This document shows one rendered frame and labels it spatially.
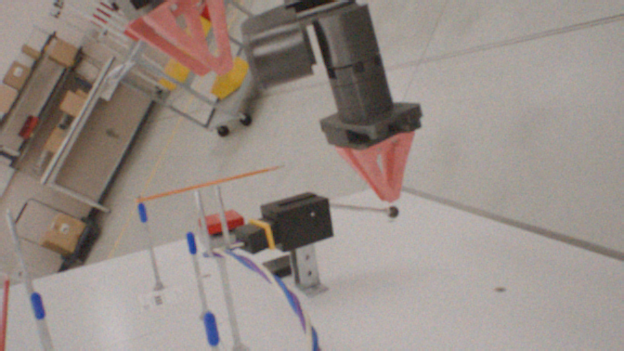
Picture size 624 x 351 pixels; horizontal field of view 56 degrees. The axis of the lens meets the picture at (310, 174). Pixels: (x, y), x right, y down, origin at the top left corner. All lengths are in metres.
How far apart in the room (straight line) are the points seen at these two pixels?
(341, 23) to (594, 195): 1.37
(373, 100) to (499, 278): 0.20
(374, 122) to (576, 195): 1.37
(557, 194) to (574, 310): 1.41
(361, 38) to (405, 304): 0.25
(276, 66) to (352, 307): 0.24
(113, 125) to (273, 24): 8.13
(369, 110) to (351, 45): 0.07
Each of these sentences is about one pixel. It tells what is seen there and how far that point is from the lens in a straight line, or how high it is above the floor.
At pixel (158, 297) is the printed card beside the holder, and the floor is 1.17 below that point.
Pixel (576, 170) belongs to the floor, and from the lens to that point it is 1.93.
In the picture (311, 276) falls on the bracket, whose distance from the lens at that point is 0.59.
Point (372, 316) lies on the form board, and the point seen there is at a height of 1.05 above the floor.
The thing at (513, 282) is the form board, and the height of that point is 0.95.
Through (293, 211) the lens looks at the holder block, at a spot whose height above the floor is 1.13.
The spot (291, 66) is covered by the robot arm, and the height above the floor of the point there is 1.19.
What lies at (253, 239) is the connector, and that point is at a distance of 0.54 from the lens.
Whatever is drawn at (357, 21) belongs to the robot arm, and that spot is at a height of 1.16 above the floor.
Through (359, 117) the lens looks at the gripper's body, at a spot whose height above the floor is 1.11.
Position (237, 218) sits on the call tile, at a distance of 0.76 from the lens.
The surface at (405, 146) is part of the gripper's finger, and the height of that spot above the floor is 1.04.
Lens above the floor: 1.36
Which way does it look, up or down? 25 degrees down
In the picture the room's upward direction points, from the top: 60 degrees counter-clockwise
